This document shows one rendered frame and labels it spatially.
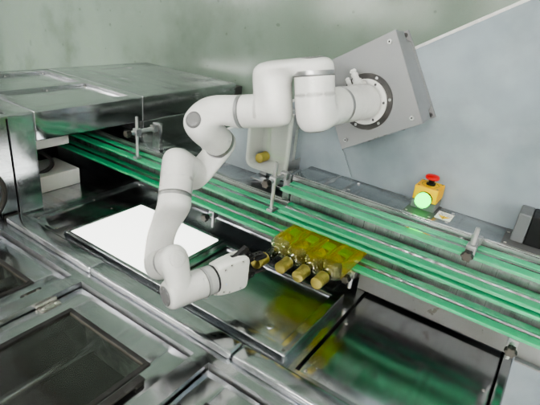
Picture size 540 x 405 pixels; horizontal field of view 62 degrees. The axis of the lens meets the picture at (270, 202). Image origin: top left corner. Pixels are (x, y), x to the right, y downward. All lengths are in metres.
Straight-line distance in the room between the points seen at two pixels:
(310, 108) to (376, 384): 0.69
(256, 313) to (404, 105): 0.69
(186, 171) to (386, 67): 0.60
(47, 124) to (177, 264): 0.93
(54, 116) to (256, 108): 0.94
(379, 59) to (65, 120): 1.16
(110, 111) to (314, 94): 1.12
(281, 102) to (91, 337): 0.77
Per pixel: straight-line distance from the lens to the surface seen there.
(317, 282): 1.21
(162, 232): 1.20
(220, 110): 1.15
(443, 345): 1.41
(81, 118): 1.92
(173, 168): 1.16
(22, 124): 1.80
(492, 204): 1.42
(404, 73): 1.29
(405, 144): 1.43
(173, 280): 1.09
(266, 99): 1.10
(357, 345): 1.31
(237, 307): 1.31
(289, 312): 1.31
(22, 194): 1.87
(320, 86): 1.05
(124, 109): 2.03
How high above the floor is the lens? 2.09
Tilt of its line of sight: 51 degrees down
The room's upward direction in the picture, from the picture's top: 117 degrees counter-clockwise
